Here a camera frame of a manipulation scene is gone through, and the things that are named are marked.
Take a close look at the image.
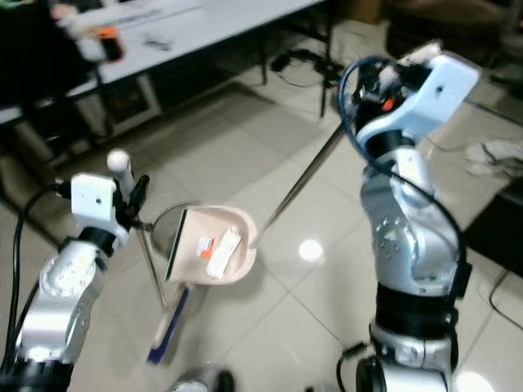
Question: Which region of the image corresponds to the beige dustpan with metal pole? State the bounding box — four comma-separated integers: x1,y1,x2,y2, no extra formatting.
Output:
168,122,349,287

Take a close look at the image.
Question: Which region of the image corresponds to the broom with blue bristles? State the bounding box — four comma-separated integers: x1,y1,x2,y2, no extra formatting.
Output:
107,149,191,367

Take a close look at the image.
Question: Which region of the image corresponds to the black floor mat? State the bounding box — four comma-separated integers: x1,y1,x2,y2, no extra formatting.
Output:
463,178,523,280

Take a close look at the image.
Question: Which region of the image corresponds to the small orange scrap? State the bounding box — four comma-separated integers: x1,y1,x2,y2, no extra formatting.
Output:
197,237,215,260

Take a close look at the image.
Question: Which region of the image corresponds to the brown cardboard box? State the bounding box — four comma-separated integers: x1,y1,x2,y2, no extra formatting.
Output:
340,0,387,23

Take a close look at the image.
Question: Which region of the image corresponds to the dark brown armchair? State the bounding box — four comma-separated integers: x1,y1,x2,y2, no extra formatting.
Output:
384,0,523,66

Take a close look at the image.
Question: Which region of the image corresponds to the white crumpled paper scrap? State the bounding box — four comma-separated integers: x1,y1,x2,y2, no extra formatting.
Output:
206,227,243,280

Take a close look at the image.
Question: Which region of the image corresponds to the white cloth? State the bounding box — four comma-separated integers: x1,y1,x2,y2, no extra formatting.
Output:
464,137,523,179

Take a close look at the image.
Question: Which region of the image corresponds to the black bag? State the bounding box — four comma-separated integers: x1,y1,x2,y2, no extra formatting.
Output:
0,4,103,107

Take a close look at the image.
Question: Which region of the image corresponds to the bunch of keys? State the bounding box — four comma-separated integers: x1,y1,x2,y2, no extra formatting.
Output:
142,33,177,52

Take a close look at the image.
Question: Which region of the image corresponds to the orange and black device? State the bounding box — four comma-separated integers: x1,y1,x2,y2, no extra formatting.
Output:
92,25,125,63

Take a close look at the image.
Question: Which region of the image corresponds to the long white table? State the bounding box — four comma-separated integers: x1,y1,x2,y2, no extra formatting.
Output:
0,0,337,152

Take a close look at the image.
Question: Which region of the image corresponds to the silver robot leg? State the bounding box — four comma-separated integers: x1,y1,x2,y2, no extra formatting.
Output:
170,366,236,392

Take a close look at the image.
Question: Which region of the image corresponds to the dark right arm cable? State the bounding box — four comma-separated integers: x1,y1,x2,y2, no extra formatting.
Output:
337,55,472,274

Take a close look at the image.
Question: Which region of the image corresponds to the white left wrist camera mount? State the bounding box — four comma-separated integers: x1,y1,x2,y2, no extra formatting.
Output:
70,172,121,239

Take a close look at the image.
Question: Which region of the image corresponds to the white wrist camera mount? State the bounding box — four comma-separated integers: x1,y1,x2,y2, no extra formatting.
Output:
70,172,121,239
364,41,482,149

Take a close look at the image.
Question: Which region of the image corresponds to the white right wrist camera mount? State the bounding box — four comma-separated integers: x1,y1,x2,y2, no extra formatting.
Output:
364,41,482,149

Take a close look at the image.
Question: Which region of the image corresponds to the black floor cable bundle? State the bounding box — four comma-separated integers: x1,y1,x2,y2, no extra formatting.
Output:
270,47,346,87

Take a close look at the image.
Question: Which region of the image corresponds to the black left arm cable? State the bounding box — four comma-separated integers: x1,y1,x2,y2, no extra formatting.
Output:
2,183,76,376

